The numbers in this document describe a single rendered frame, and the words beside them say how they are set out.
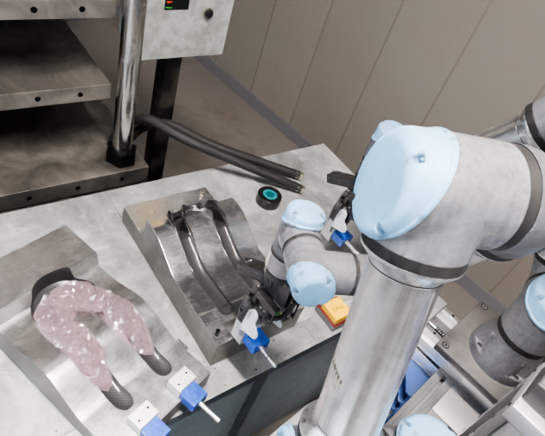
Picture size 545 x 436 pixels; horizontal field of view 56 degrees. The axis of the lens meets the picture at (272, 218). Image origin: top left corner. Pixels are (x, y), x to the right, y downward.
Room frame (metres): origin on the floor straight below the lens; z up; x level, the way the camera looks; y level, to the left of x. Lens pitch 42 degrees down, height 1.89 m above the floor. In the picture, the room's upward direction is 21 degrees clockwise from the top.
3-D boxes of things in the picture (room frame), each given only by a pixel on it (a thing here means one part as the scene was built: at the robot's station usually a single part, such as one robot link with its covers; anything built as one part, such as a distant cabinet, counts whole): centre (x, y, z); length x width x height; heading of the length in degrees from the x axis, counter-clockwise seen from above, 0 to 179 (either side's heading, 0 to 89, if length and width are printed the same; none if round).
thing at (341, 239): (1.10, -0.21, 0.93); 0.13 x 0.05 x 0.05; 52
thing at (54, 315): (0.59, 0.28, 0.90); 0.26 x 0.18 x 0.08; 67
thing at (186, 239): (0.89, 0.11, 0.92); 0.35 x 0.16 x 0.09; 50
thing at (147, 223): (0.91, 0.12, 0.87); 0.50 x 0.26 x 0.14; 50
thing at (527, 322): (0.80, -0.59, 1.20); 0.13 x 0.12 x 0.14; 156
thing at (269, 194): (1.28, 0.03, 0.82); 0.08 x 0.08 x 0.04
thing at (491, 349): (0.79, -0.59, 1.09); 0.15 x 0.15 x 0.10
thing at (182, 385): (0.53, 0.01, 0.85); 0.13 x 0.05 x 0.05; 67
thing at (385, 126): (1.11, -0.20, 1.25); 0.09 x 0.08 x 0.11; 66
